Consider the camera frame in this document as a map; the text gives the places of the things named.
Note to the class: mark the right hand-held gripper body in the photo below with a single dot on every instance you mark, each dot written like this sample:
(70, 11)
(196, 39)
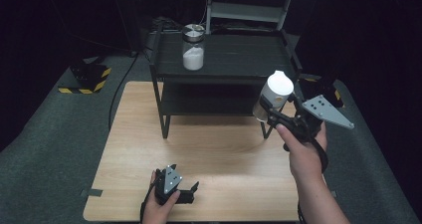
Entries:
(323, 112)

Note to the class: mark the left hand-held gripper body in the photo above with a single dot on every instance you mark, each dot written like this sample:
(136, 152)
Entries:
(169, 181)

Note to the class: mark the clear jar with white lid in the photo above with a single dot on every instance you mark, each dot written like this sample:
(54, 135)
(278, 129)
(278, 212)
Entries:
(277, 91)

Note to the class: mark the black two-tier shelf rack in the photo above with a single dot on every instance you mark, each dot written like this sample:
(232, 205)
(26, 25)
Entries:
(232, 56)

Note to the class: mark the glass jar with metal lid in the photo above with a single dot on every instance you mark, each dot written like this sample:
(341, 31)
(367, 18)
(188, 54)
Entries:
(193, 51)

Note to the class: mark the person's left hand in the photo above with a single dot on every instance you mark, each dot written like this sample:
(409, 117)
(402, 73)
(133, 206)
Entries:
(157, 212)

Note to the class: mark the person's right hand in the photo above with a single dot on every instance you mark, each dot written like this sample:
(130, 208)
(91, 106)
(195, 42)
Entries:
(302, 157)

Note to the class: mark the black yellow striped stand base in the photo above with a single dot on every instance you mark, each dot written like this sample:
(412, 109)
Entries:
(328, 91)
(89, 79)

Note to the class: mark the grey tape strip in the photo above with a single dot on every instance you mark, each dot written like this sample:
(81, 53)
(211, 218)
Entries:
(91, 192)
(333, 193)

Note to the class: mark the grey metal shelf unit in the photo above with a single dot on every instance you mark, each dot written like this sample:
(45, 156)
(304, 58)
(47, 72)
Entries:
(247, 11)

